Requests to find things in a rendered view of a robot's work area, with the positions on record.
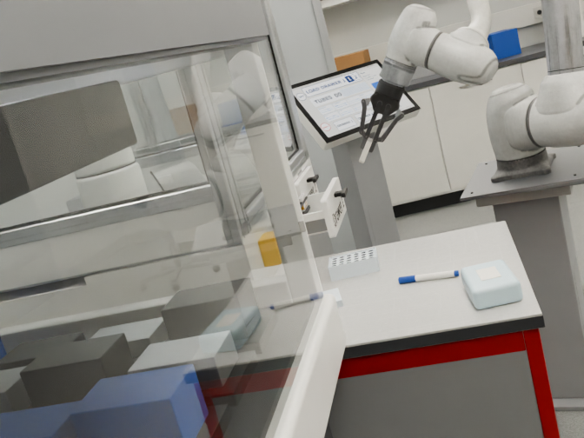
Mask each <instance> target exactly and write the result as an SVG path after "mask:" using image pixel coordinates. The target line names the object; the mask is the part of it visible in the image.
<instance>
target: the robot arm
mask: <svg viewBox="0 0 584 438"><path fill-rule="evenodd" d="M466 2H467V5H468V10H469V14H470V17H471V23H470V25H469V26H468V27H461V28H459V29H458V30H456V31H453V32H451V33H450V34H447V33H444V32H442V31H439V30H438V29H436V28H435V26H436V24H437V21H436V14H435V11H434V10H431V9H430V8H428V7H425V6H423V5H419V4H411V5H409V6H407V7H406V8H405V9H404V10H403V12H402V13H401V15H400V16H399V18H398V20H397V22H396V24H395V27H394V28H393V31H392V33H391V36H390V38H389V40H388V50H387V54H386V56H385V58H384V61H383V64H382V71H381V73H380V77H382V78H381V79H379V82H378V84H377V86H376V89H375V93H374V94H373V95H372V96H371V97H369V98H363V99H362V100H361V102H362V117H361V123H360V130H359V133H360V134H361V135H362V136H363V140H362V144H361V149H363V152H362V155H361V157H360V160H359V163H364V162H365V159H366V157H367V154H368V152H371V153H372V152H373V150H374V148H375V145H376V143H378V142H381V143H383V142H384V141H385V139H386V138H387V136H388V135H389V133H390V132H391V130H392V129H393V128H394V126H395V125H396V124H397V123H398V121H400V120H401V119H402V118H403V117H404V113H402V112H401V110H400V109H399V108H400V101H401V99H402V95H403V92H404V90H405V88H404V86H409V85H410V82H411V80H412V77H413V75H414V73H415V70H416V67H417V66H420V67H423V68H426V69H429V70H432V71H433V72H435V73H436V74H438V75H440V76H443V77H445V78H447V79H449V80H452V81H455V82H458V83H463V84H467V85H483V84H484V83H488V82H489V81H490V80H491V79H492V78H493V77H494V75H495V73H496V71H497V69H498V58H497V56H496V55H495V53H494V52H493V51H492V50H491V49H490V48H489V43H488V35H489V32H490V29H491V23H492V17H491V10H490V7H489V2H488V0H466ZM541 11H542V21H543V30H544V39H545V49H546V59H547V76H545V77H544V78H543V80H542V81H541V84H540V89H539V93H538V95H536V94H534V91H533V89H532V88H530V87H529V86H527V85H526V84H523V83H511V84H509V85H506V86H503V87H500V88H499V89H497V90H494V91H493V92H492V93H491V95H490V98H489V99H488V104H487V113H486V117H487V126H488V133H489V138H490V142H491V144H492V148H493V151H494V154H495V158H496V164H497V170H496V171H495V174H494V175H493V176H492V177H491V182H492V183H498V182H501V181H506V180H511V179H516V178H522V177H527V176H537V175H546V174H549V173H551V172H552V171H551V165H552V162H553V160H554V159H555V158H556V154H555V153H547V150H546V147H551V148H564V147H573V146H580V145H583V144H584V55H583V44H582V34H581V14H580V4H579V0H541ZM369 102H371V103H372V107H373V111H374V113H373V115H372V118H371V120H370V123H369V125H368V128H367V131H364V126H365V120H366V113H367V106H369ZM394 112H396V113H395V118H394V120H393V121H392V122H391V124H390V125H389V126H388V128H387V129H386V130H385V132H384V133H383V135H382V136H379V135H380V133H381V131H382V127H383V124H384V123H385V120H386V118H387V116H389V115H391V114H392V113H394ZM378 114H382V118H381V121H380V123H379V125H378V128H377V130H376V132H375V136H374V138H373V139H372V138H369V134H370V132H371V130H372V128H373V125H374V123H375V119H376V117H377V115H378Z"/></svg>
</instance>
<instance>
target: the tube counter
mask: <svg viewBox="0 0 584 438"><path fill-rule="evenodd" d="M369 89H370V88H369V86H368V85H367V84H366V83H365V82H362V83H358V84H355V85H352V86H349V87H347V88H344V89H341V90H336V91H333V92H331V93H332V94H333V95H334V96H335V98H336V99H337V100H338V99H341V98H344V97H346V96H351V95H354V94H356V93H359V92H362V91H364V90H369Z"/></svg>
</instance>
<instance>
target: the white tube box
mask: <svg viewBox="0 0 584 438"><path fill-rule="evenodd" d="M328 271H329V274H330V278H331V282H333V281H338V280H341V279H346V278H350V277H354V276H359V275H366V274H369V273H374V272H377V271H380V264H379V258H378V255H377V251H376V248H371V249H364V250H360V251H356V252H352V253H347V254H344V255H337V256H332V257H330V258H329V260H328Z"/></svg>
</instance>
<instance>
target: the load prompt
mask: <svg viewBox="0 0 584 438"><path fill-rule="evenodd" d="M361 80H363V79H362V78H361V77H360V76H359V75H358V73H357V72H353V73H350V74H347V75H344V76H339V77H336V78H333V79H330V80H328V81H324V82H321V83H317V84H313V85H310V86H308V87H305V88H301V90H302V91H303V92H304V94H305V95H306V96H307V97H311V96H315V95H318V94H321V93H323V92H326V91H330V90H334V89H337V88H340V87H342V86H345V85H349V84H351V83H356V82H359V81H361Z"/></svg>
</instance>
